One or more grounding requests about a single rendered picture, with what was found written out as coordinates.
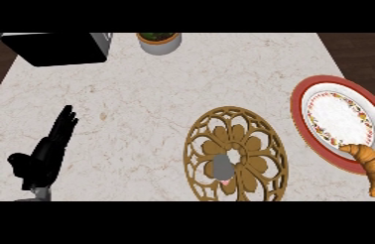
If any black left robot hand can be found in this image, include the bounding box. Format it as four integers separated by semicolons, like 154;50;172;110
6;104;81;191

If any brown openwork round placemat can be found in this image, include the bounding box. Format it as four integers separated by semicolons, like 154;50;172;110
183;105;290;202

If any red round placemat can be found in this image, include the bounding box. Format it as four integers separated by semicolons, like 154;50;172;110
290;74;375;176

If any white floral-rimmed plate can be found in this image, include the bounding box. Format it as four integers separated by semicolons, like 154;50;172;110
300;81;375;161

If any golden brown croissant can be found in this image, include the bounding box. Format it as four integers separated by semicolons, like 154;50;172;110
338;143;375;198

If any black and silver appliance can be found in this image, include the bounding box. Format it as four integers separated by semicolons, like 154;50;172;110
0;32;114;67

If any small grey object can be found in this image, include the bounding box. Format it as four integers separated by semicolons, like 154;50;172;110
211;154;237;185

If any potted plant in grey pot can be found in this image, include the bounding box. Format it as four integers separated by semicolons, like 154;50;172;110
135;32;183;57

